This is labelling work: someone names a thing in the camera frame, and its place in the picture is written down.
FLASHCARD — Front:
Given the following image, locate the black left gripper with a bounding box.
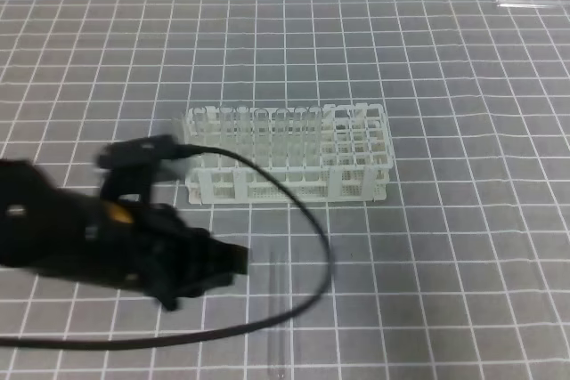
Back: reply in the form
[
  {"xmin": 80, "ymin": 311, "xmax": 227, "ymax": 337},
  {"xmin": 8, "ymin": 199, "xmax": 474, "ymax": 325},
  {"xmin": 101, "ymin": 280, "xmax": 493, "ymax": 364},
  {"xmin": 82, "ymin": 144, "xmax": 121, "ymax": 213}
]
[{"xmin": 85, "ymin": 202, "xmax": 249, "ymax": 311}]

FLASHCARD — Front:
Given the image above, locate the clear glass test tube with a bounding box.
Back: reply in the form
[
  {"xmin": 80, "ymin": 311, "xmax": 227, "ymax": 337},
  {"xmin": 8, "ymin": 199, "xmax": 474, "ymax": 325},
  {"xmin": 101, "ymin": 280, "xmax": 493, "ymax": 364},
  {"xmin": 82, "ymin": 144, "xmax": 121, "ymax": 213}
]
[{"xmin": 267, "ymin": 252, "xmax": 289, "ymax": 379}]

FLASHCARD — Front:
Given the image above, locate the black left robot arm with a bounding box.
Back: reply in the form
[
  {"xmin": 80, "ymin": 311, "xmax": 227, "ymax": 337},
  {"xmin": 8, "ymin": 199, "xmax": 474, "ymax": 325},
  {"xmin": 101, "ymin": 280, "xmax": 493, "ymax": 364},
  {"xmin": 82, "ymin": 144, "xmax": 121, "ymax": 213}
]
[{"xmin": 1, "ymin": 159, "xmax": 248, "ymax": 311}]

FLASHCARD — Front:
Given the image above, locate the white plastic test tube rack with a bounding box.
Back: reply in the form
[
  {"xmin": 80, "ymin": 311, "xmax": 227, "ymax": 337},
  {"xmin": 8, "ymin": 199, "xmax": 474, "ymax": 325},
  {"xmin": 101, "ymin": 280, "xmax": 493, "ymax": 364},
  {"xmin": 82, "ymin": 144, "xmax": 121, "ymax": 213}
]
[{"xmin": 174, "ymin": 103, "xmax": 395, "ymax": 202}]

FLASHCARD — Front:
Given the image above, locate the grey checked tablecloth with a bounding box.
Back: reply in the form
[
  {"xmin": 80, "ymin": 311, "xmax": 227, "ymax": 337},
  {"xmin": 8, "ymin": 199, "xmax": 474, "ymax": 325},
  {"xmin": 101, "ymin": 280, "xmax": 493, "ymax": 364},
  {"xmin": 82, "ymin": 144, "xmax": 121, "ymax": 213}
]
[{"xmin": 1, "ymin": 0, "xmax": 569, "ymax": 379}]

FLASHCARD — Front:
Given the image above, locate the black left camera cable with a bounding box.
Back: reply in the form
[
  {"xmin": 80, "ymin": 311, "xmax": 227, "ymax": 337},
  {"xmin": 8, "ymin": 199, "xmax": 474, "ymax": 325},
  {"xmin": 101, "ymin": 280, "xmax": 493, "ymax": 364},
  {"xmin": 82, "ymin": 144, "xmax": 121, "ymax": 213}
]
[{"xmin": 0, "ymin": 143, "xmax": 334, "ymax": 351}]

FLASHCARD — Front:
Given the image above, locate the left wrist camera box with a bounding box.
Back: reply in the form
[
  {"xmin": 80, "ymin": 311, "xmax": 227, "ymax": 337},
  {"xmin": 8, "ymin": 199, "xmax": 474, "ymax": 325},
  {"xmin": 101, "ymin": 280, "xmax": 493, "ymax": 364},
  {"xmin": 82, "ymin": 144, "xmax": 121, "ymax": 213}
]
[{"xmin": 95, "ymin": 134, "xmax": 189, "ymax": 177}]

